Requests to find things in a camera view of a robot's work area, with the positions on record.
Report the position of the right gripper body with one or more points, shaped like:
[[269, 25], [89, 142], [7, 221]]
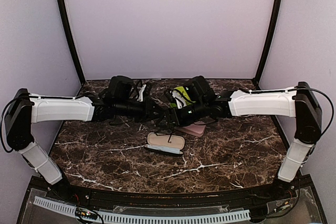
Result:
[[179, 119]]

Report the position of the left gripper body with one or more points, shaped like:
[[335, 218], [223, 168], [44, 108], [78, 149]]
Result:
[[148, 101]]

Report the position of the black sunglasses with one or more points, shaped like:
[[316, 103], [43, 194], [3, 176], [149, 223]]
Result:
[[164, 129]]

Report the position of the pink glasses case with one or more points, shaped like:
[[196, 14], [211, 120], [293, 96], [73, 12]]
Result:
[[195, 129]]

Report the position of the black glasses case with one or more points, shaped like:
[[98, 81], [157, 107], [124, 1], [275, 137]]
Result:
[[177, 142]]

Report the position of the blue cleaning cloth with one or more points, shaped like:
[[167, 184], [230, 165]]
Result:
[[164, 149]]

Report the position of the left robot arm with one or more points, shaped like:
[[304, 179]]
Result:
[[121, 98]]

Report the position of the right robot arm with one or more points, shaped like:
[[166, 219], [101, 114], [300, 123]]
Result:
[[297, 102]]

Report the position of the green bowl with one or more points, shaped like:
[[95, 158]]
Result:
[[181, 94]]

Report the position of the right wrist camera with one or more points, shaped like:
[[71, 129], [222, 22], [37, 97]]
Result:
[[176, 98]]

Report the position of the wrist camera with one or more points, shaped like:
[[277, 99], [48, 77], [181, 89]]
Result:
[[144, 92], [176, 98]]

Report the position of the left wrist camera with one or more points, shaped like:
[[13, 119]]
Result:
[[144, 92]]

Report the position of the black front rail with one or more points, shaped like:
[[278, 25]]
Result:
[[254, 197]]

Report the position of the left black frame post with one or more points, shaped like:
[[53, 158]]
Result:
[[70, 40]]

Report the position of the black frame post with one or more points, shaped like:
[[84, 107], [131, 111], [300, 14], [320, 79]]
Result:
[[268, 40], [70, 40]]

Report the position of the white slotted cable duct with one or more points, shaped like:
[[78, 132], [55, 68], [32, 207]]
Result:
[[140, 215]]

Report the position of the right black frame post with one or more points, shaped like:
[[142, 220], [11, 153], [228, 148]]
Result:
[[268, 40]]

